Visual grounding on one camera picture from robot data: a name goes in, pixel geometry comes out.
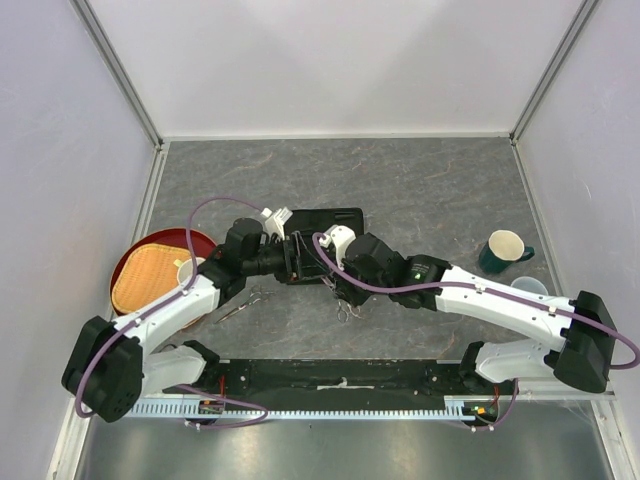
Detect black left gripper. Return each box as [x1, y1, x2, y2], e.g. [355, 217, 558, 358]
[243, 231, 329, 283]

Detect silver scissors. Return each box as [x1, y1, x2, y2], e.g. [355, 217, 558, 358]
[321, 276, 361, 324]
[216, 285, 273, 324]

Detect black zippered tool case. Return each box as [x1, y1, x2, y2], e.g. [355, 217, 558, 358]
[284, 207, 365, 285]

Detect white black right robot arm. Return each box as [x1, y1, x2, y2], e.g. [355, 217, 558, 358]
[314, 228, 616, 394]

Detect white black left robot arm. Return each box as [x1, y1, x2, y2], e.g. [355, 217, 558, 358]
[61, 208, 293, 422]

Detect round red tray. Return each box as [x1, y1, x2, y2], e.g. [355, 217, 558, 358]
[110, 228, 190, 297]

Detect cream yellow cup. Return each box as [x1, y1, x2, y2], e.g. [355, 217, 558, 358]
[174, 257, 205, 285]

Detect woven bamboo mat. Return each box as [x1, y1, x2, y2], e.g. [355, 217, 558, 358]
[111, 243, 190, 315]

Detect dark green mug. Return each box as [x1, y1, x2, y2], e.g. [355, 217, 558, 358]
[478, 230, 535, 275]

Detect clear plastic cup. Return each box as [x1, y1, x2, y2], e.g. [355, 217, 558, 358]
[510, 276, 548, 296]

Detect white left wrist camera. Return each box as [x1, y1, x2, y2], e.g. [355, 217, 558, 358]
[260, 207, 293, 239]

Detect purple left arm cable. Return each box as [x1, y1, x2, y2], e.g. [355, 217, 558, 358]
[74, 195, 269, 419]

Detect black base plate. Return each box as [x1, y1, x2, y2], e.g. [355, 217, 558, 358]
[195, 359, 514, 412]

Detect slotted cable duct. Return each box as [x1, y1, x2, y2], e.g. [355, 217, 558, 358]
[127, 394, 501, 421]

